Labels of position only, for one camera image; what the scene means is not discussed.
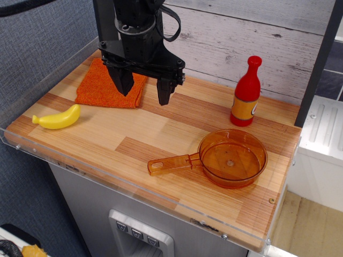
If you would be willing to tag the dark grey vertical post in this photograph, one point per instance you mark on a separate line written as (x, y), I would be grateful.
(105, 21)

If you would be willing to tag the yellow object bottom left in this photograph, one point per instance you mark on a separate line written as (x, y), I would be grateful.
(33, 251)

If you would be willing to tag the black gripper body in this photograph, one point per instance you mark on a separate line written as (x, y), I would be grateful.
(141, 50)

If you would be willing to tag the orange transparent toy pot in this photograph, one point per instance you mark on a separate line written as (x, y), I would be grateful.
(229, 158)

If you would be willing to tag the red toy sauce bottle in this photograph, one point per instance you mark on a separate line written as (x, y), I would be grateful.
(246, 95)

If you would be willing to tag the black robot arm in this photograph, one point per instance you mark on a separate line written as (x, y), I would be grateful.
(136, 11)

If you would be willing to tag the silver dispenser panel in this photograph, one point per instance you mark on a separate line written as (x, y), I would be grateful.
(135, 238)

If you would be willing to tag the white toy sink unit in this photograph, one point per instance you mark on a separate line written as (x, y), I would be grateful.
(316, 172)

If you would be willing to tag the grey toy fridge cabinet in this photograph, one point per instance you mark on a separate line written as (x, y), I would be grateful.
(90, 202)

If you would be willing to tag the yellow toy banana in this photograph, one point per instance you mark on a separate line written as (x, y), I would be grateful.
(60, 120)

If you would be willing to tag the orange folded cloth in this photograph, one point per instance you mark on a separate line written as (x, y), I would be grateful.
(98, 89)

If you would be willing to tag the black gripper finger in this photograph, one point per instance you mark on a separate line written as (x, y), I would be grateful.
(165, 88)
(122, 79)

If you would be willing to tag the dark right frame post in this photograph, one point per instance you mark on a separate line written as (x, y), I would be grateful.
(324, 51)

